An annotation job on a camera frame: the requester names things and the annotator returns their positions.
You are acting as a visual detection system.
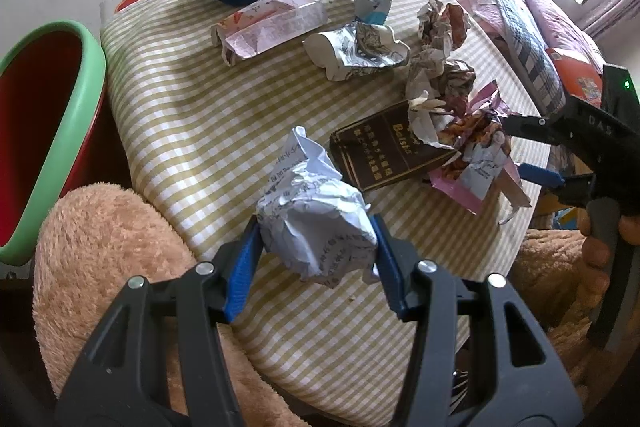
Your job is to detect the white paper ball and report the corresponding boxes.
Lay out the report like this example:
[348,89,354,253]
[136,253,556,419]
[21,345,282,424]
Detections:
[256,126,378,288]

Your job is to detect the green rimmed red trash bin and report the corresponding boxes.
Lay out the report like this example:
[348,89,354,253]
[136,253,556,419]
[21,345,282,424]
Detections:
[1,20,105,267]

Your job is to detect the person's right hand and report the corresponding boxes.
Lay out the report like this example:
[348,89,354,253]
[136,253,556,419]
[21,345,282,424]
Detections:
[577,210,640,311]

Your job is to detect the pink torn wrapper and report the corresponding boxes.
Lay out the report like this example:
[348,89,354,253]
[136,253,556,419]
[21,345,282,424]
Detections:
[408,81,530,223]

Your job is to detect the orange red box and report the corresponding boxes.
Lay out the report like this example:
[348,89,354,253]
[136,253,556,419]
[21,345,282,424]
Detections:
[546,48,602,107]

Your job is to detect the pink pillow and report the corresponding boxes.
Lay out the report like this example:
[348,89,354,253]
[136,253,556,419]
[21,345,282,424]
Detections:
[525,0,604,74]

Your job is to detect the crumpled printed paper wad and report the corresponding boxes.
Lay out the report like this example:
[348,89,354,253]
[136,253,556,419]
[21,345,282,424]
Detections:
[406,0,476,117]

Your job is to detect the tan fuzzy blanket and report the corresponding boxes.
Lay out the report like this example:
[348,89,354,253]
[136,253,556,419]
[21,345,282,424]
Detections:
[34,183,300,426]

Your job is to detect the dark brown Belgian box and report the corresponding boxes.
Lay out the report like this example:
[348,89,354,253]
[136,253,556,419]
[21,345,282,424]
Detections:
[330,102,454,193]

